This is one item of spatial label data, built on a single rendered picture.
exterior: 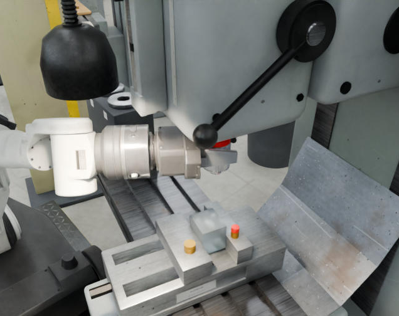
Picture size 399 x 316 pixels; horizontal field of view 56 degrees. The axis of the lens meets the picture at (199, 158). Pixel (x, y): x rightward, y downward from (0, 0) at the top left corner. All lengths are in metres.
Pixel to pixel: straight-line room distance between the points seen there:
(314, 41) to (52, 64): 0.28
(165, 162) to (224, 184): 2.02
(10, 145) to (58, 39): 0.38
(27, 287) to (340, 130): 1.03
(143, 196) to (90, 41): 0.71
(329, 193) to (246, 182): 1.71
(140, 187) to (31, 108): 1.41
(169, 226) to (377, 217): 0.44
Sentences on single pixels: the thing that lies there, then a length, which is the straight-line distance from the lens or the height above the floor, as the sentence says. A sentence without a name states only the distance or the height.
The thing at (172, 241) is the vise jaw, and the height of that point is 1.04.
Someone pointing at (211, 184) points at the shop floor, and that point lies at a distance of 2.59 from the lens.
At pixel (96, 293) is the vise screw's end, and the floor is 0.98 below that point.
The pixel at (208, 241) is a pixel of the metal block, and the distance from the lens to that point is 0.75.
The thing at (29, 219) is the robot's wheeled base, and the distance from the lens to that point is 1.62.
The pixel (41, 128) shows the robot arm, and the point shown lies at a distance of 0.64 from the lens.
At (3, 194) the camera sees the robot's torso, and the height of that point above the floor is 0.91.
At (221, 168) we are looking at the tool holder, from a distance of 0.62.
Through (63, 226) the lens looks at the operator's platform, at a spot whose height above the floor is 0.40.
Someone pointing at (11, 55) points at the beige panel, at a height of 0.94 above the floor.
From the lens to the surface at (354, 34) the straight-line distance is 0.54.
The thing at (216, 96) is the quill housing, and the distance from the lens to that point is 0.45.
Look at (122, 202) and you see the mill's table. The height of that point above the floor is 0.93.
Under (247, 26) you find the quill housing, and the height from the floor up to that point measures 1.46.
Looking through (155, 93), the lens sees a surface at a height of 1.37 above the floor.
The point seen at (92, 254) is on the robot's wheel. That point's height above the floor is 0.60.
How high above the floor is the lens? 1.57
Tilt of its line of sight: 33 degrees down
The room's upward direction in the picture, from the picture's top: straight up
